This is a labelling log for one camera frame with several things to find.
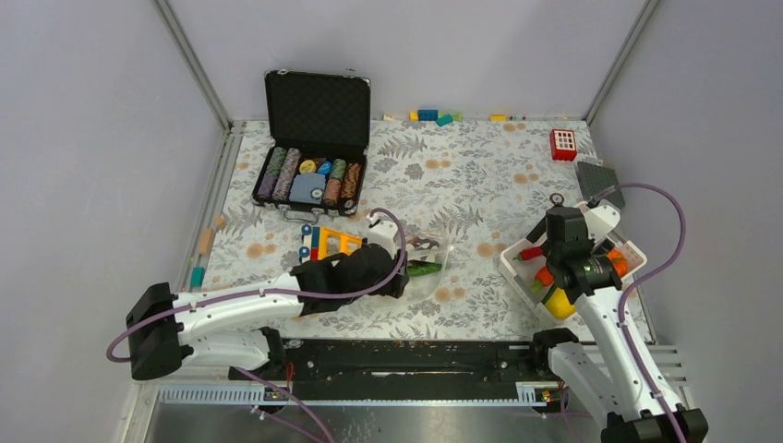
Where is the orange yellow toy block car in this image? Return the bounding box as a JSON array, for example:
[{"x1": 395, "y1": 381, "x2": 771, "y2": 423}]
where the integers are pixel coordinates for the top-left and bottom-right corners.
[{"x1": 297, "y1": 223, "x2": 363, "y2": 263}]

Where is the dark red toy food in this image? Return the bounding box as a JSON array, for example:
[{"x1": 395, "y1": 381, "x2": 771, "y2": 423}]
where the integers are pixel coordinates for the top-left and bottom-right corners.
[{"x1": 407, "y1": 236, "x2": 440, "y2": 250}]

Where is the teal block at wall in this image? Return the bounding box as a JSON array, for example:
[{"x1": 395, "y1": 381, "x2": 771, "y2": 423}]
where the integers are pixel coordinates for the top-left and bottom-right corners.
[{"x1": 436, "y1": 114, "x2": 454, "y2": 127}]

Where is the orange toy carrot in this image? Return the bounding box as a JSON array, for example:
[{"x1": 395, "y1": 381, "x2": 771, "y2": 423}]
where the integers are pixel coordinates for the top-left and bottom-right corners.
[{"x1": 533, "y1": 266, "x2": 554, "y2": 291}]

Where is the black poker chip case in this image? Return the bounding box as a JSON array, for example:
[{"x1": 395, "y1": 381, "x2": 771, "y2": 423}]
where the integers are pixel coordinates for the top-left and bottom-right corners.
[{"x1": 251, "y1": 69, "x2": 370, "y2": 217}]

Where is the red toy chili pepper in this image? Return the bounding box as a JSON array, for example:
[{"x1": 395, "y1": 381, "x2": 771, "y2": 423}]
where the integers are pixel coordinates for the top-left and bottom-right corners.
[{"x1": 514, "y1": 246, "x2": 544, "y2": 261}]

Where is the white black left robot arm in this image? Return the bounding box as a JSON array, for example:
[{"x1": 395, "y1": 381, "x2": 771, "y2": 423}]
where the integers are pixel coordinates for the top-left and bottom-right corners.
[{"x1": 122, "y1": 215, "x2": 411, "y2": 381}]

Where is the green toy cucumber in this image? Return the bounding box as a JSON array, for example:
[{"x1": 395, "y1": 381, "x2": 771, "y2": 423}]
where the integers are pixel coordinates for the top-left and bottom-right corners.
[{"x1": 406, "y1": 260, "x2": 442, "y2": 278}]

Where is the orange toy pumpkin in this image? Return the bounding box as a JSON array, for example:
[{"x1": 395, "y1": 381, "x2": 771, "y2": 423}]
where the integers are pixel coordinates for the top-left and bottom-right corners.
[{"x1": 607, "y1": 249, "x2": 629, "y2": 278}]

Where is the red white window block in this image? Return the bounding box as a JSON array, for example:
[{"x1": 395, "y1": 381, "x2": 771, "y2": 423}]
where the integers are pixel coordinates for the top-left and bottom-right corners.
[{"x1": 549, "y1": 128, "x2": 577, "y2": 162}]

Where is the wooden block left edge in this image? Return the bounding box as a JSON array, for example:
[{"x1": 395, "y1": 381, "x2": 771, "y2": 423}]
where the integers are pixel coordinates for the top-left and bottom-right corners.
[{"x1": 196, "y1": 227, "x2": 215, "y2": 256}]

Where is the teal block left edge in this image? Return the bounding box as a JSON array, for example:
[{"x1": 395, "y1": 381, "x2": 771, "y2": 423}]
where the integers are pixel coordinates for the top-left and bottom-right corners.
[{"x1": 189, "y1": 267, "x2": 206, "y2": 288}]

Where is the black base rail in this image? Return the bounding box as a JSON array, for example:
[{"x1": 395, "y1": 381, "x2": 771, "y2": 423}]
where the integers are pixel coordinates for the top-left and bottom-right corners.
[{"x1": 253, "y1": 339, "x2": 566, "y2": 404}]

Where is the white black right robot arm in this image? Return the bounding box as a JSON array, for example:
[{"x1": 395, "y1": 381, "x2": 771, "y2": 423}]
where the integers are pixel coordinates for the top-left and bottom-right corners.
[{"x1": 529, "y1": 203, "x2": 709, "y2": 442}]

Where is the dark grey building baseplate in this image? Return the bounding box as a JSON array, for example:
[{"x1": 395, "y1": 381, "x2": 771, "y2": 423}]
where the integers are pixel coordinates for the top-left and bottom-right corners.
[{"x1": 575, "y1": 161, "x2": 626, "y2": 210}]

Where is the clear dotted zip top bag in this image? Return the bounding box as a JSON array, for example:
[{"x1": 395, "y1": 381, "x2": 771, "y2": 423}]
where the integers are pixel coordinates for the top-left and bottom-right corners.
[{"x1": 378, "y1": 227, "x2": 453, "y2": 308}]

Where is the floral patterned table mat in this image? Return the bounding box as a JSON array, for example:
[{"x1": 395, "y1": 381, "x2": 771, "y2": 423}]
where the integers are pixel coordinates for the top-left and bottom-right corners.
[{"x1": 203, "y1": 121, "x2": 596, "y2": 341}]

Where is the white plastic food basket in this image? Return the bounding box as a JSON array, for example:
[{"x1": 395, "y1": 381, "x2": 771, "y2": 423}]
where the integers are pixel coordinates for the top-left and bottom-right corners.
[{"x1": 500, "y1": 201, "x2": 647, "y2": 324}]

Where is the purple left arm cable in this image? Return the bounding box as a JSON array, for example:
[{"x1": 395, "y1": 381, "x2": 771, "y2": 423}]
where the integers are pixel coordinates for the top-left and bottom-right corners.
[{"x1": 105, "y1": 208, "x2": 408, "y2": 443}]

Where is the yellow toy lemon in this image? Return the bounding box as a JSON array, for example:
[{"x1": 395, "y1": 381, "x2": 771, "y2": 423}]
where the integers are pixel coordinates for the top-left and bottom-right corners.
[{"x1": 542, "y1": 286, "x2": 576, "y2": 321}]

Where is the blue block at wall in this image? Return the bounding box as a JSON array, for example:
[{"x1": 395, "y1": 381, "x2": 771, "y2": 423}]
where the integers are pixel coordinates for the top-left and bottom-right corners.
[{"x1": 416, "y1": 109, "x2": 439, "y2": 121}]

